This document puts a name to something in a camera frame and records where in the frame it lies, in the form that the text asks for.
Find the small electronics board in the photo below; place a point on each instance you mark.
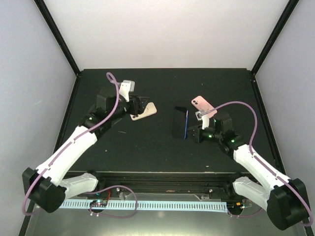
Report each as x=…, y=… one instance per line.
x=98, y=203

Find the black frame post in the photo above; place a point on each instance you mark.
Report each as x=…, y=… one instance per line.
x=42, y=7
x=284, y=17

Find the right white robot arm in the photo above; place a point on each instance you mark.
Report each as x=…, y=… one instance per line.
x=284, y=200

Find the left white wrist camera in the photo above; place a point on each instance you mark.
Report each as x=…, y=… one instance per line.
x=126, y=86

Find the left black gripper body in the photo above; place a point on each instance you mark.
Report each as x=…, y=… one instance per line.
x=134, y=103

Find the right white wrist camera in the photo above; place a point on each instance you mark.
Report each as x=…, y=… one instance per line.
x=202, y=116

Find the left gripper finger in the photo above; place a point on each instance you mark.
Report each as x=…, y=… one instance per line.
x=142, y=100
x=141, y=113

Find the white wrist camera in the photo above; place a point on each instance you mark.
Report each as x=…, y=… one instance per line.
x=202, y=116
x=126, y=86

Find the right black frame post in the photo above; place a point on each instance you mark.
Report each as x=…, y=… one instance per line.
x=284, y=17

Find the beige cased phone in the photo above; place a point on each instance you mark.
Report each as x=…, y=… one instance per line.
x=149, y=110

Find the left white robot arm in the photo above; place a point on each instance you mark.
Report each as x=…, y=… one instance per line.
x=92, y=127

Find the light blue slotted cable duct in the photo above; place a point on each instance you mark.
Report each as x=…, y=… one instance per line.
x=220, y=207

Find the blue phone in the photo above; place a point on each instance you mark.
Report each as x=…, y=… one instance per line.
x=186, y=123

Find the pink cased phone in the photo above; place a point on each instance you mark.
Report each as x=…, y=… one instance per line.
x=202, y=105

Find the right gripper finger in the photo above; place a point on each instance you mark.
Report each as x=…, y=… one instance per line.
x=192, y=137
x=192, y=129

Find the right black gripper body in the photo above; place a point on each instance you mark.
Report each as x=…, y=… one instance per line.
x=203, y=137

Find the left black frame post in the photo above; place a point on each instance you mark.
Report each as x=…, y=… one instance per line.
x=42, y=7

